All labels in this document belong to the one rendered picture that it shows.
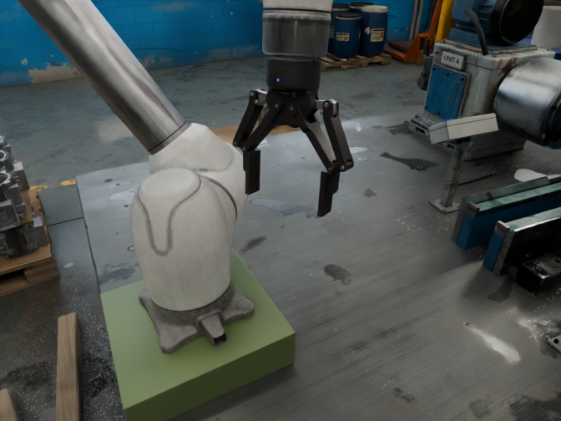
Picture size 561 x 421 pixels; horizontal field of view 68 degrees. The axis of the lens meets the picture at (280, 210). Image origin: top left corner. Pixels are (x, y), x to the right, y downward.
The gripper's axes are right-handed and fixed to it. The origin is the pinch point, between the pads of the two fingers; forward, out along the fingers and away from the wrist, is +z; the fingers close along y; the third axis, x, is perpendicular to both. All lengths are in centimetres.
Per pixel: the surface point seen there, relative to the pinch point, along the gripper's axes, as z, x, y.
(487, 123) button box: -4, -72, -16
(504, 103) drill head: -6, -101, -16
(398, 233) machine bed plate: 26, -52, -4
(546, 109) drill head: -6, -93, -28
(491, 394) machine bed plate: 33, -16, -35
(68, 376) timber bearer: 101, -5, 97
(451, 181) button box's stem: 14, -70, -11
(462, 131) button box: -2, -65, -12
